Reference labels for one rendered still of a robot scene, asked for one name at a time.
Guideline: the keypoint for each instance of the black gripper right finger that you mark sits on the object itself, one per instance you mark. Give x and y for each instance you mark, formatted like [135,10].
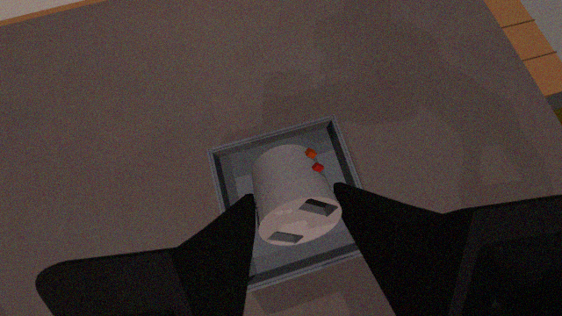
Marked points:
[423,260]

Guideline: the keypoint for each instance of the grey square tray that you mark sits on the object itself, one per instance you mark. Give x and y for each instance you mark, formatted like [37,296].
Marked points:
[231,166]

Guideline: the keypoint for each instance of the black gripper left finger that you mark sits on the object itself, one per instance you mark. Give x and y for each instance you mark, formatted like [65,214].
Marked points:
[207,275]

